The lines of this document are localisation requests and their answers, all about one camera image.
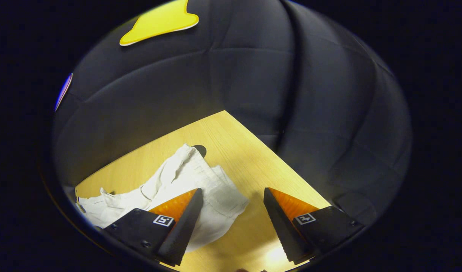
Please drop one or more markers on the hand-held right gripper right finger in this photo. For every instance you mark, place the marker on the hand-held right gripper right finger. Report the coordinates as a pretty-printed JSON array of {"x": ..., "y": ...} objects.
[{"x": 282, "y": 230}]

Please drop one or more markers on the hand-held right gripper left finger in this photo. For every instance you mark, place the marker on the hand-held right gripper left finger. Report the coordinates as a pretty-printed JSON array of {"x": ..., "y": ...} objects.
[{"x": 185, "y": 226}]

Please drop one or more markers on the white jeans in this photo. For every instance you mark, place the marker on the white jeans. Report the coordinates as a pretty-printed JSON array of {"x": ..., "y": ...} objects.
[{"x": 216, "y": 196}]

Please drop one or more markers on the black backdrop cloth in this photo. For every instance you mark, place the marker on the black backdrop cloth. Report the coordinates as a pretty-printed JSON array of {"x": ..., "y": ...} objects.
[{"x": 253, "y": 75}]

